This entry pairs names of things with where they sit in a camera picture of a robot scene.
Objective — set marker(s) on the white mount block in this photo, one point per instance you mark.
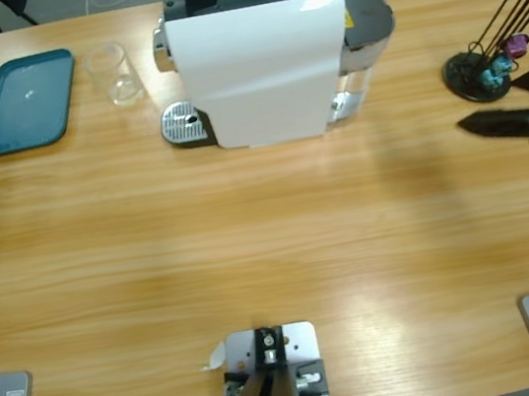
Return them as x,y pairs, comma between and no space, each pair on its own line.
298,340

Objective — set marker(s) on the black capsule holder stand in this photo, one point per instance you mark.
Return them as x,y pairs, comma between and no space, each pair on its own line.
463,78

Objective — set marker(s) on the white capsule coffee machine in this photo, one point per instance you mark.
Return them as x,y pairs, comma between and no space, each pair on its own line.
255,70

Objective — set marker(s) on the clear drinking glass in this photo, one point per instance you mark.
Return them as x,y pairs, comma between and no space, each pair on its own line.
124,87

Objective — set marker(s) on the purple coffee capsule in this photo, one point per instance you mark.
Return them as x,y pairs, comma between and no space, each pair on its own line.
516,46

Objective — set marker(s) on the teal plastic tray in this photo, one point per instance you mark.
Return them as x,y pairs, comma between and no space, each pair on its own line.
27,109

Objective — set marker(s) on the clear water tank grey lid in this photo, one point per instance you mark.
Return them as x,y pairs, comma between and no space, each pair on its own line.
366,13

